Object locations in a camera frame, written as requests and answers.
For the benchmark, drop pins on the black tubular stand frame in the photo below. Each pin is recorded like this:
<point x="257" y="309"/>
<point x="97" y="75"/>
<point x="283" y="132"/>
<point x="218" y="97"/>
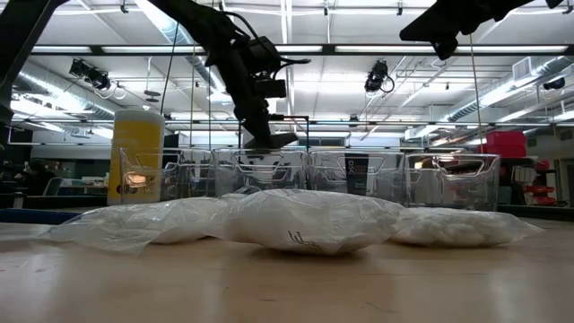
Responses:
<point x="308" y="134"/>

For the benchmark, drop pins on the red parts rack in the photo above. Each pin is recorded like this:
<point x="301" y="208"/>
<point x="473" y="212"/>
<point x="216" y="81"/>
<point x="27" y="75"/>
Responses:
<point x="540" y="188"/>

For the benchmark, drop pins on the black overhead beam with lights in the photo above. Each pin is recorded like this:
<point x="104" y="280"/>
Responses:
<point x="372" y="49"/>

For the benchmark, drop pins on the black ceiling-mounted camera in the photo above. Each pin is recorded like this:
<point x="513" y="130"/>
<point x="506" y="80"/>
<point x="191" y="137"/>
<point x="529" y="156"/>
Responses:
<point x="376" y="76"/>
<point x="89" y="74"/>

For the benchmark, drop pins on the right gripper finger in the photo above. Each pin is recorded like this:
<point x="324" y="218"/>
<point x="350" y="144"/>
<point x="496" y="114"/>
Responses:
<point x="444" y="50"/>
<point x="426" y="29"/>

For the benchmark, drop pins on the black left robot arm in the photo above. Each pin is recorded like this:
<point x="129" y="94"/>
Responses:
<point x="27" y="27"/>

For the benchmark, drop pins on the clear plastic bin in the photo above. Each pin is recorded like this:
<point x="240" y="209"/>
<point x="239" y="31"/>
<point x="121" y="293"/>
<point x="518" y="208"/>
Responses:
<point x="193" y="172"/>
<point x="258" y="172"/>
<point x="327" y="172"/>
<point x="453" y="179"/>

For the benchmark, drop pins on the red plastic storage bin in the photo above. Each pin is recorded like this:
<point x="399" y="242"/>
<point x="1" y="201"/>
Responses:
<point x="504" y="143"/>

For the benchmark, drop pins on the black ceiling fixture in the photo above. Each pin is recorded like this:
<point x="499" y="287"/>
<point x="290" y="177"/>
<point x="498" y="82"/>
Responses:
<point x="554" y="83"/>

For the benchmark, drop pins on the person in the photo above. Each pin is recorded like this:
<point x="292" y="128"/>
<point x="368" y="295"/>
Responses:
<point x="38" y="177"/>

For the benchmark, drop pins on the yellow wipes canister white lid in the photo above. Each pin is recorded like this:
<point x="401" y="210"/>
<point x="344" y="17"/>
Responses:
<point x="136" y="134"/>

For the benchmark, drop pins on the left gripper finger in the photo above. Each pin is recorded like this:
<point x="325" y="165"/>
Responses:
<point x="280" y="140"/>
<point x="258" y="125"/>

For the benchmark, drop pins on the clear vanity pack bag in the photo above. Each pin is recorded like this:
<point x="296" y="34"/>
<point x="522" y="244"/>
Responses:
<point x="309" y="220"/>
<point x="134" y="220"/>
<point x="228" y="196"/>
<point x="462" y="226"/>

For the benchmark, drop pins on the silver air duct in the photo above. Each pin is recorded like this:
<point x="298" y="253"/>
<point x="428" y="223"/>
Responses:
<point x="538" y="72"/>
<point x="208" y="81"/>

